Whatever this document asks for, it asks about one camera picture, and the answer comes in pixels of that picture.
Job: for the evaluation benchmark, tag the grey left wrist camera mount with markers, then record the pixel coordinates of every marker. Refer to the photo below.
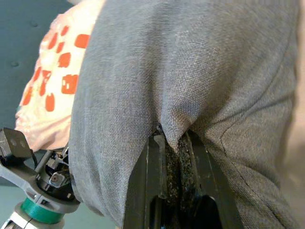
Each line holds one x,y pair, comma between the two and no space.
16,176

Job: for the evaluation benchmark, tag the grey fabric pillow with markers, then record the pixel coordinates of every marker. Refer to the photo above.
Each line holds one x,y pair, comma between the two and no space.
178,71

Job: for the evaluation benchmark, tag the teal tufted sofa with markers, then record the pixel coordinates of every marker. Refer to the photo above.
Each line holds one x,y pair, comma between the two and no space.
19,47

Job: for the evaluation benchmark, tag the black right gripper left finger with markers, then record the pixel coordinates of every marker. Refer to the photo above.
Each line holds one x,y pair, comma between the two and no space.
143,190

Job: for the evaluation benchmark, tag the white pillow with orange print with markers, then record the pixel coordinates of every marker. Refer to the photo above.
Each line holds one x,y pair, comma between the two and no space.
54,114

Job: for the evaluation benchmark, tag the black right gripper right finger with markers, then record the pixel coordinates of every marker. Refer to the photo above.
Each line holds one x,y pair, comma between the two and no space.
209,190

